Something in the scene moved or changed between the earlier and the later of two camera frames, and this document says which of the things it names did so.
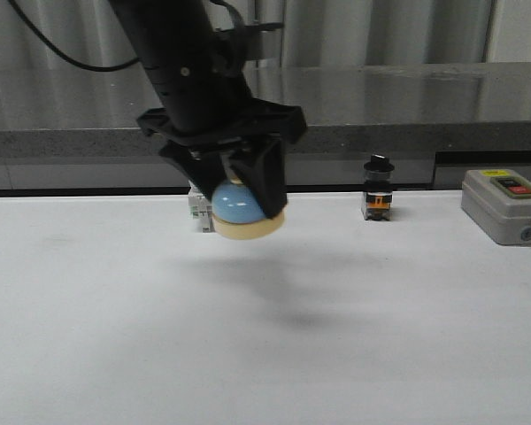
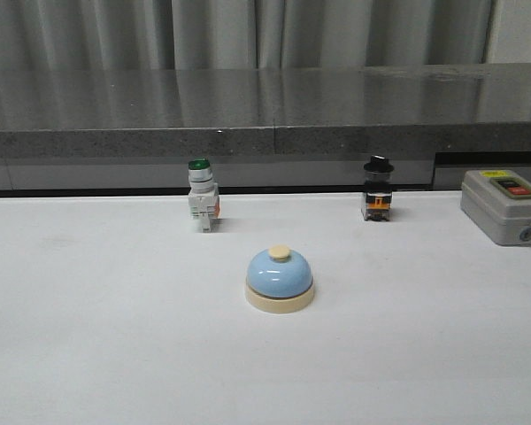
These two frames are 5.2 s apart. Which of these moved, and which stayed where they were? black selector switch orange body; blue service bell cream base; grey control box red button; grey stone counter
Moved: blue service bell cream base
Stayed: black selector switch orange body; grey stone counter; grey control box red button
